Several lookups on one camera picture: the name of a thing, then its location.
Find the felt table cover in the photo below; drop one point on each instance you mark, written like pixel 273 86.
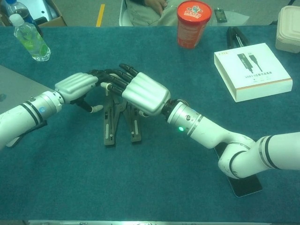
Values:
pixel 70 175

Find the dark cola bottle blue label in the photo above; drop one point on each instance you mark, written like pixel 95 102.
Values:
pixel 20 9

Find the aluminium table edge rail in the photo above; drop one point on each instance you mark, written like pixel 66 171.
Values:
pixel 164 222

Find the black smartphone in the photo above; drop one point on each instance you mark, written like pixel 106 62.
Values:
pixel 246 186

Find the cardboard box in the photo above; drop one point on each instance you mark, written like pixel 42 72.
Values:
pixel 56 20

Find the black folding laptop stand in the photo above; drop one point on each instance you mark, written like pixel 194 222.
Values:
pixel 110 126

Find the clear water bottle green label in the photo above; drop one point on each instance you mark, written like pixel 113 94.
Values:
pixel 31 41

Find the small dark handheld device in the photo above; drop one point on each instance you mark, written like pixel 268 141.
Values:
pixel 220 16

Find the beige takeout container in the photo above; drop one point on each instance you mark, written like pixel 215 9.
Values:
pixel 289 28

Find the white chair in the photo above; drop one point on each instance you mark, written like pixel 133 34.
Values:
pixel 122 17

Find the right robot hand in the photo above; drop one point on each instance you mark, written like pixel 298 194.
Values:
pixel 146 93

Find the silver laptop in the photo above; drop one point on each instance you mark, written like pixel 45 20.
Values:
pixel 16 86

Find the seated person grey trousers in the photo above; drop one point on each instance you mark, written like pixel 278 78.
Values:
pixel 145 16

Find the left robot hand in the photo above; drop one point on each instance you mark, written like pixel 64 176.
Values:
pixel 72 85

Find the orange snack canister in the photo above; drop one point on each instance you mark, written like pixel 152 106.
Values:
pixel 193 25

